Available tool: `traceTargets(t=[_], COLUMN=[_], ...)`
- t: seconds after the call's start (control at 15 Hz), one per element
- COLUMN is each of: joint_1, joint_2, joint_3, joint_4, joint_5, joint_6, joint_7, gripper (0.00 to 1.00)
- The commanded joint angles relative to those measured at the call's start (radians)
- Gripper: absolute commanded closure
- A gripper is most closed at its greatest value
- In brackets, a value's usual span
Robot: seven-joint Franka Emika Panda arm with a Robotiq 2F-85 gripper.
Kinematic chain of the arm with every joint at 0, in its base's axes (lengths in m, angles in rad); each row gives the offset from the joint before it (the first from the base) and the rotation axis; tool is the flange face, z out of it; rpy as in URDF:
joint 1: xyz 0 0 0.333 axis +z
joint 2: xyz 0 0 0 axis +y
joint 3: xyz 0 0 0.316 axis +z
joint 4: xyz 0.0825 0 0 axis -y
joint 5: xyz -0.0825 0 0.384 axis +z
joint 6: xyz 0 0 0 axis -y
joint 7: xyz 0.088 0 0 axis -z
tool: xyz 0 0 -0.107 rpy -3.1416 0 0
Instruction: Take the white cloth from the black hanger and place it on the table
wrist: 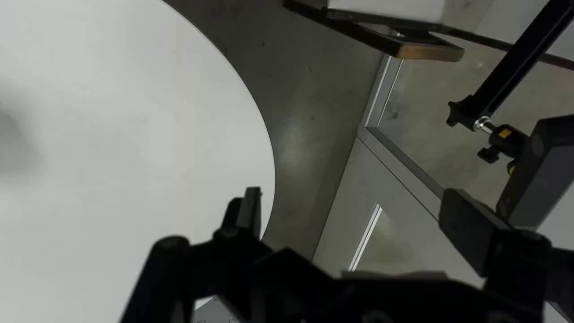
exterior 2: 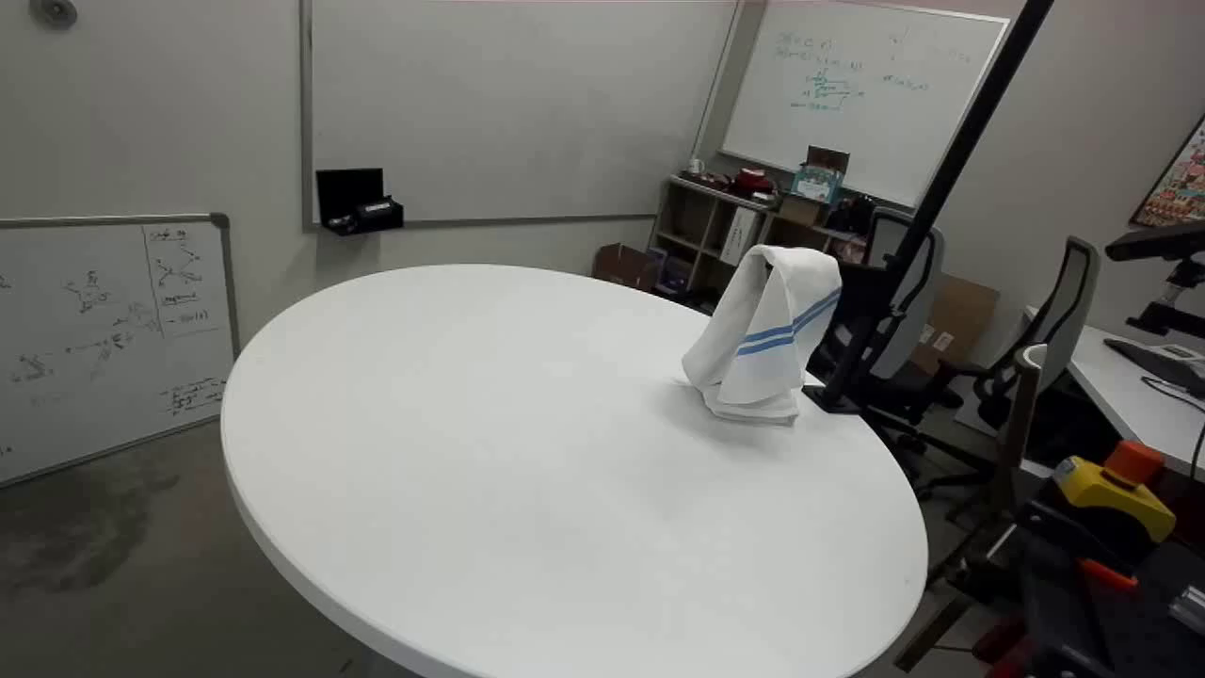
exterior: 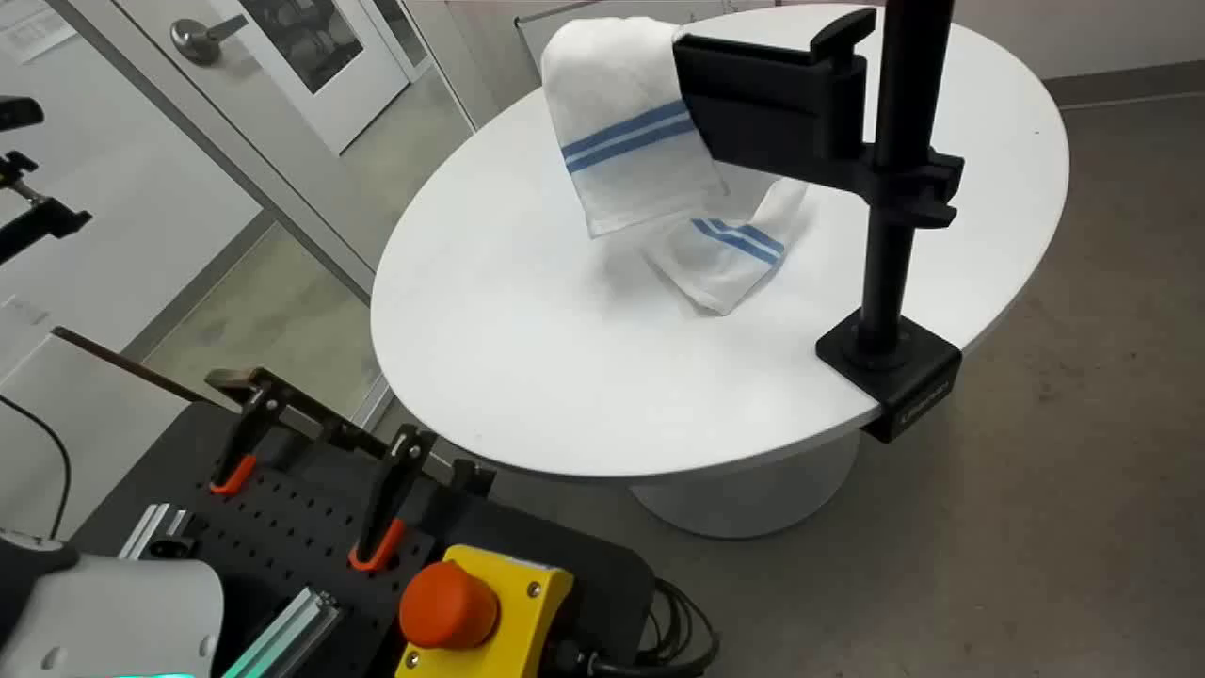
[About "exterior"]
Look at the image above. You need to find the white cloth with blue stripes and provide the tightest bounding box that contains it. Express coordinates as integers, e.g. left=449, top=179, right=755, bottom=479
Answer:
left=537, top=10, right=819, bottom=318

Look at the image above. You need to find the yellow emergency stop box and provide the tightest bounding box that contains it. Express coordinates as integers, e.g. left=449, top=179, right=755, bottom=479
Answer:
left=393, top=538, right=580, bottom=678

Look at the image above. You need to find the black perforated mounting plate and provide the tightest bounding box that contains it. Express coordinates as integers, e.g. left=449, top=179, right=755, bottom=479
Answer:
left=69, top=400, right=660, bottom=678

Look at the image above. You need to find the white door with window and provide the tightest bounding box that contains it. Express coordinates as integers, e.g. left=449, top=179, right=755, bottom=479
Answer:
left=114, top=0, right=419, bottom=159

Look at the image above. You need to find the long aluminium extrusion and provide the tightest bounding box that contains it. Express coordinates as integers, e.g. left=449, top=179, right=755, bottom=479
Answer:
left=213, top=584, right=344, bottom=678

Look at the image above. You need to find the short aluminium extrusion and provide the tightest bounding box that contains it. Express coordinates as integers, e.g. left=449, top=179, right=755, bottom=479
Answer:
left=115, top=496, right=197, bottom=564

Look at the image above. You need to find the white table pedestal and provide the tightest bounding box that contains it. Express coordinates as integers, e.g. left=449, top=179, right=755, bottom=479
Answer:
left=625, top=431, right=866, bottom=544

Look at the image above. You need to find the orange-handled black clamp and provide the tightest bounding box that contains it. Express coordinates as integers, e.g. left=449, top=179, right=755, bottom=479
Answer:
left=204, top=375, right=292, bottom=505
left=345, top=424, right=439, bottom=579

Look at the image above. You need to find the black cable bundle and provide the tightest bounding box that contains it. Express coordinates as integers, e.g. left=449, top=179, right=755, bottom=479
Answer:
left=550, top=578, right=727, bottom=678

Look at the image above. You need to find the silver door handle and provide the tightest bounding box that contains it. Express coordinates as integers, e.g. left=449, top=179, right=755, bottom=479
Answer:
left=170, top=10, right=251, bottom=67

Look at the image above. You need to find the thin black cable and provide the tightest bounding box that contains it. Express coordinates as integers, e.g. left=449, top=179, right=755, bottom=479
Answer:
left=0, top=392, right=75, bottom=548

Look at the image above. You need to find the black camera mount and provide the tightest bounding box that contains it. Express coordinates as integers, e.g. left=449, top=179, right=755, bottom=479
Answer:
left=0, top=95, right=95, bottom=267

